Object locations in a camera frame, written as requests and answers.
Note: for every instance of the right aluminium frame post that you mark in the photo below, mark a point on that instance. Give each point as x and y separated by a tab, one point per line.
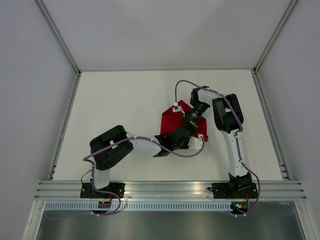
275	34

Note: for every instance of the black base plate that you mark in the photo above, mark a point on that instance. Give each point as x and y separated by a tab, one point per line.
112	191
228	191

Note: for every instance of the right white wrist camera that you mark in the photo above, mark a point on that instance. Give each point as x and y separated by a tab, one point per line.
176	108

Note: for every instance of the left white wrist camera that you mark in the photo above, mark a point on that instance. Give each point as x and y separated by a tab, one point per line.
196	143

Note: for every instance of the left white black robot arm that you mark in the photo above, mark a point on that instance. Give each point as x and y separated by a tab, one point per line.
114	145

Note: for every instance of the aluminium front rail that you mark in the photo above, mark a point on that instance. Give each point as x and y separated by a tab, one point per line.
279	190

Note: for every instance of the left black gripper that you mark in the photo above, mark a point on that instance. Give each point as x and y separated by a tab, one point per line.
186	145

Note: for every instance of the red cloth napkin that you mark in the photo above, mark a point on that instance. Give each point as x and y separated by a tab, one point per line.
171	121

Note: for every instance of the left aluminium frame post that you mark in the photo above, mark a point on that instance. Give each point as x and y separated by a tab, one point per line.
57	35

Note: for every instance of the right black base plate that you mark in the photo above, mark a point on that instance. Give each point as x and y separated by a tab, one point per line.
228	191

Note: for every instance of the slotted white cable duct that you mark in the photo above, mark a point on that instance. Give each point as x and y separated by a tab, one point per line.
223	206

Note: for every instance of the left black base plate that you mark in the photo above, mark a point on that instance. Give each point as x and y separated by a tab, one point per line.
112	191

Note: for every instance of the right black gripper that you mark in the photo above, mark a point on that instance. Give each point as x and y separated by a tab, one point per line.
191	124

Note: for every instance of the aluminium frame post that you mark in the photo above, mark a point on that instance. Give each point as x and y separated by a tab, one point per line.
275	34
57	35

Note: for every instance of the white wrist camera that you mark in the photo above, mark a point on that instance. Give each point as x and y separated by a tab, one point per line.
196	143
176	108

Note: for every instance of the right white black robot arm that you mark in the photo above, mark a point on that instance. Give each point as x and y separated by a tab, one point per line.
228	119

